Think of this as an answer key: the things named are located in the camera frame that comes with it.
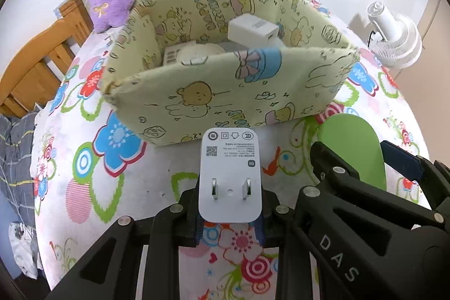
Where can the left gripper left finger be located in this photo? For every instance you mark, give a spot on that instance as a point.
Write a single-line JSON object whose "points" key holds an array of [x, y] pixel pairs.
{"points": [[109, 269]]}

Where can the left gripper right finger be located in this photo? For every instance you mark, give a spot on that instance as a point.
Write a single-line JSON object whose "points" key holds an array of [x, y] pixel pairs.
{"points": [[275, 229]]}

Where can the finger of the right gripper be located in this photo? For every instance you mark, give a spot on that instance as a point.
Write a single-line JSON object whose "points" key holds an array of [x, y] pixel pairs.
{"points": [[433, 178], [368, 243]]}

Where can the white plug charger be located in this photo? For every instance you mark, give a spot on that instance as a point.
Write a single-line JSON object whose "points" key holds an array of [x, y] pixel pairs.
{"points": [[230, 185]]}

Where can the green silicone pad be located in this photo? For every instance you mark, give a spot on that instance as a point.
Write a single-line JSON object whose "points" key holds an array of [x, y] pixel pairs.
{"points": [[353, 139]]}

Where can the round cream pocket mirror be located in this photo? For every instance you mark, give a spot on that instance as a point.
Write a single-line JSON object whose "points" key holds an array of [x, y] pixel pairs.
{"points": [[197, 54]]}

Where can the white cube charger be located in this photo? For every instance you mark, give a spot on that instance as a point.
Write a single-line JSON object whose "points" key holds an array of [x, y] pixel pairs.
{"points": [[252, 32]]}

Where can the white remote control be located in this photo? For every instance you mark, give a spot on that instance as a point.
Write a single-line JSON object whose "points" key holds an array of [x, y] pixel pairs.
{"points": [[171, 54]]}

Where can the white crumpled clothing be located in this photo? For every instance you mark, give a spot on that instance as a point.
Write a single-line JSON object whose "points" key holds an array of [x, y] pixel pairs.
{"points": [[25, 251]]}

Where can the grey plaid blanket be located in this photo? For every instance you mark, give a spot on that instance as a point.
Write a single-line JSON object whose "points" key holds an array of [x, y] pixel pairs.
{"points": [[16, 148]]}

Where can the white standing fan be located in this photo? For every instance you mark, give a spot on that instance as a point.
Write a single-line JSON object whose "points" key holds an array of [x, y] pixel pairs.
{"points": [[401, 44]]}

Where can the cartoon fabric storage box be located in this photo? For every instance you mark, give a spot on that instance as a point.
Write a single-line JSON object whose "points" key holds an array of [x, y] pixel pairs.
{"points": [[297, 76]]}

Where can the wooden bed headboard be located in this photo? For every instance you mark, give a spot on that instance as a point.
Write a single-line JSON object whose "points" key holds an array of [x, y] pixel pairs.
{"points": [[28, 80]]}

